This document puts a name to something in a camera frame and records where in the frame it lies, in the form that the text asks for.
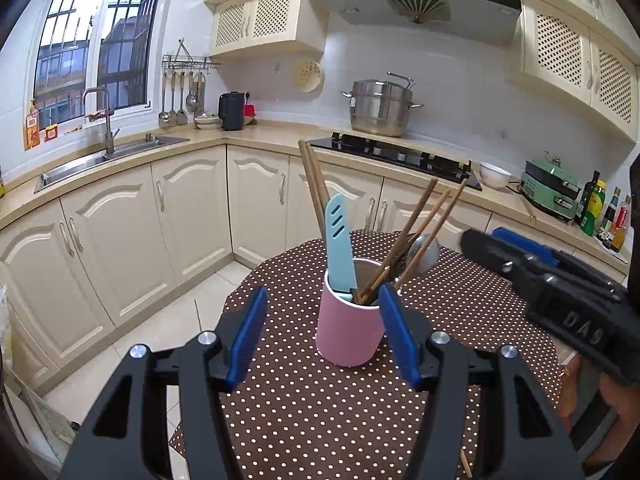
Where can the person's right hand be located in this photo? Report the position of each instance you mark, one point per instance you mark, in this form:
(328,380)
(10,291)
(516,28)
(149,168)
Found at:
(615,420)

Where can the round cream perforated plate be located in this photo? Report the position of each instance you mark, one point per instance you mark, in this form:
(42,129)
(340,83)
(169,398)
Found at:
(307,75)

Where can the hanging metal kitchen utensil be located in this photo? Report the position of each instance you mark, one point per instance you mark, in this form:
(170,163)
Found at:
(181,116)
(172,115)
(163,117)
(191,102)

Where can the white dish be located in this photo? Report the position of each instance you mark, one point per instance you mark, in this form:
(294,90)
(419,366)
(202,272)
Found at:
(207,121)

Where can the small lattice-door wall cabinet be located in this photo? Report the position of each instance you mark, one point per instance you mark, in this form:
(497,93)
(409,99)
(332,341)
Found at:
(310,25)

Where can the single wooden chopstick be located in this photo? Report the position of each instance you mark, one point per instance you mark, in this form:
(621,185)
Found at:
(466,465)

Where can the cream base cabinets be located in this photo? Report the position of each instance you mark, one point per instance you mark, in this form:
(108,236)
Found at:
(125,240)

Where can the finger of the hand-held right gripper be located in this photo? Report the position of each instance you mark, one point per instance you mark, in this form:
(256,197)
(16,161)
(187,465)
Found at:
(492,250)
(525,245)

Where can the black gas stove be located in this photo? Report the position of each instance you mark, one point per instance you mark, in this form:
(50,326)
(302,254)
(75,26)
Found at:
(400,152)

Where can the pink utensil holder cup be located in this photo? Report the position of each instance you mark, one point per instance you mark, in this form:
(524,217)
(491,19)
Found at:
(345,330)

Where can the wide lattice-door wall cabinet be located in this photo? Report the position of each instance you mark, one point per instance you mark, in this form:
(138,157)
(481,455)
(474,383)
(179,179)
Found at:
(555,45)

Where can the light blue knife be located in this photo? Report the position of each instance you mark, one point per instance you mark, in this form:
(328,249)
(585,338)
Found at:
(337,250)

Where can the wall utensil rack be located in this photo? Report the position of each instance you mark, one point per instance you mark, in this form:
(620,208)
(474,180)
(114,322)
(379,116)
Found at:
(190,62)

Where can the stainless steel steamer pot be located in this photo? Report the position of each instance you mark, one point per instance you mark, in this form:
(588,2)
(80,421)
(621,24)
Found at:
(380,110)

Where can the red-labelled sauce bottle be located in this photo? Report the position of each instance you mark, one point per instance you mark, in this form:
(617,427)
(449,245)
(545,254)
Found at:
(621,227)

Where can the black kettle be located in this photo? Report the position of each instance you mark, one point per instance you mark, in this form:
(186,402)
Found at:
(231,112)

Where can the metal faucet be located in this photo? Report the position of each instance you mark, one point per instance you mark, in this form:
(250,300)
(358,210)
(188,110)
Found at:
(109,135)

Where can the dark oil bottle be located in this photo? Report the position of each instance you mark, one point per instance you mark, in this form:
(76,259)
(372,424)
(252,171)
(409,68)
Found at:
(586,200)

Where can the orange dish soap bottle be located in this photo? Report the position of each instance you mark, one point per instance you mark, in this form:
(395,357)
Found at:
(32,130)

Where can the stainless steel sink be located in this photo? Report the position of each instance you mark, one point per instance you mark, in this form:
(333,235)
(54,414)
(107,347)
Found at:
(75,165)

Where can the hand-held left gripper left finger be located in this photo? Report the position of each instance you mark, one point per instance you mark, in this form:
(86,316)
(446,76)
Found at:
(245,340)

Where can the brown polka dot tablecloth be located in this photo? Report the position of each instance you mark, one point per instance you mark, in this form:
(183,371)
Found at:
(310,410)

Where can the black and grey range hood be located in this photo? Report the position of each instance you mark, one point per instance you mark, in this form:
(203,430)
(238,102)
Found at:
(350,0)

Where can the red box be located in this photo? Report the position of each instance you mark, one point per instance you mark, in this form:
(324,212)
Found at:
(250,112)

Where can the green electric cooker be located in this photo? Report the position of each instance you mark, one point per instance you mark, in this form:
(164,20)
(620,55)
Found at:
(550,190)

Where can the dark sauce bottle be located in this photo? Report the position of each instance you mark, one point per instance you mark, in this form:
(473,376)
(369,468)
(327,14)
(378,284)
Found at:
(609,220)

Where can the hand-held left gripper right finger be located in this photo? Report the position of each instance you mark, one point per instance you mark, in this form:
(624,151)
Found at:
(400,340)

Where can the green bottle yellow cap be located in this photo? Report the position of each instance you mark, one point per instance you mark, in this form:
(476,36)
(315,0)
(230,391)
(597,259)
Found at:
(594,212)

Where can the bunch of wooden chopsticks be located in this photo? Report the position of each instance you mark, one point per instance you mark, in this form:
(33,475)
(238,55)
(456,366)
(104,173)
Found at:
(310,175)

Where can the white bowl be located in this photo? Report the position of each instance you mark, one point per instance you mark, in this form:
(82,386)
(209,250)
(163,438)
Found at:
(495,176)

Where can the metal spoon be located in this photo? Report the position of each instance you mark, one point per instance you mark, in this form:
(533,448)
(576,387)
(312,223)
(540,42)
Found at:
(424,255)

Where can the barred window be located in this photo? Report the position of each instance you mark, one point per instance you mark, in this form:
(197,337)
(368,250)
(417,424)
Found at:
(125,35)

